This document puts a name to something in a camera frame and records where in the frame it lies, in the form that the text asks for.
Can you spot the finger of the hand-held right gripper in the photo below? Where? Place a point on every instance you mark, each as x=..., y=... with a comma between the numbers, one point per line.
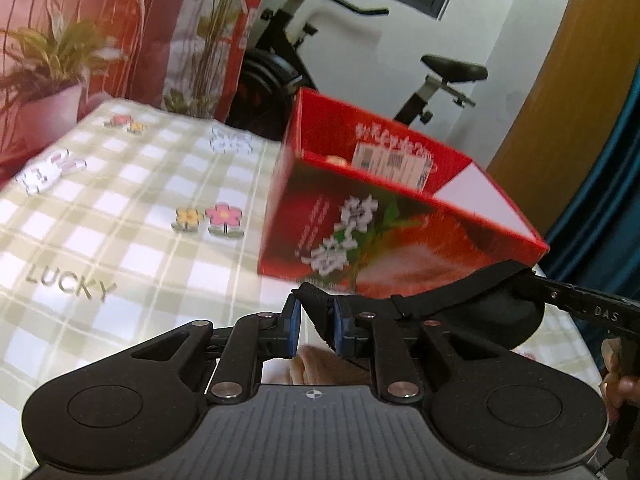
x=585, y=305

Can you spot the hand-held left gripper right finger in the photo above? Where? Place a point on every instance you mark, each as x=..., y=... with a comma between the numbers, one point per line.
x=339, y=327

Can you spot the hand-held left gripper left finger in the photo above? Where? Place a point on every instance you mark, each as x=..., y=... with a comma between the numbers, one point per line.
x=294, y=327

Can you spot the black eye mask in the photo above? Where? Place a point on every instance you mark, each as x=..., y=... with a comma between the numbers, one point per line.
x=500, y=310

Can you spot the red cardboard box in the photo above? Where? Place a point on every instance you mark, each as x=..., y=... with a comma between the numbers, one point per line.
x=400, y=210

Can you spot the person's right hand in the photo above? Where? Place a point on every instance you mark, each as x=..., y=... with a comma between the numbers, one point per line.
x=611, y=370

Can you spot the teal curtain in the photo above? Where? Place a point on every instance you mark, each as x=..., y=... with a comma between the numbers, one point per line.
x=600, y=210

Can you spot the checked tablecloth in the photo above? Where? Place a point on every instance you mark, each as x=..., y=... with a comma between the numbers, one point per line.
x=125, y=240

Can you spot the yellow wooden panel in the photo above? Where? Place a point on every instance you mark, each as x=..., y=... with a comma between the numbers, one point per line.
x=565, y=85

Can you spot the black exercise bike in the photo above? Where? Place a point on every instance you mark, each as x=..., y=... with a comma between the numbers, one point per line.
x=280, y=70

